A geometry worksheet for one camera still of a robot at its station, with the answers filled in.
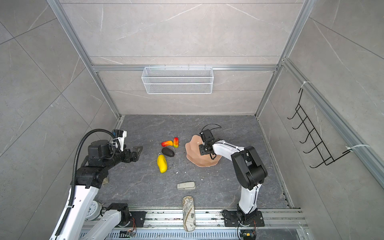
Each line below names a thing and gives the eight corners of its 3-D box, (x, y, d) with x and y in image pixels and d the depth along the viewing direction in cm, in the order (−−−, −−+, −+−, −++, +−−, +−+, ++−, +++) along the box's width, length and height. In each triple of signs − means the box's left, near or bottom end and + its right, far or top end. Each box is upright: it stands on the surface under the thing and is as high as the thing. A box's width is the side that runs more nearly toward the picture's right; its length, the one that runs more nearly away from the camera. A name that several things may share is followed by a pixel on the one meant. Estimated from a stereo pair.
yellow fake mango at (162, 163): (158, 173, 90) (157, 171, 87) (158, 157, 98) (157, 154, 95) (167, 172, 91) (166, 170, 88) (166, 156, 98) (165, 153, 95)
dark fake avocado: (162, 152, 100) (161, 150, 97) (165, 149, 102) (164, 146, 99) (171, 158, 97) (171, 155, 94) (174, 154, 99) (174, 151, 96)
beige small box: (177, 189, 85) (176, 187, 82) (178, 184, 87) (177, 181, 84) (195, 189, 85) (195, 187, 82) (195, 184, 87) (195, 181, 84)
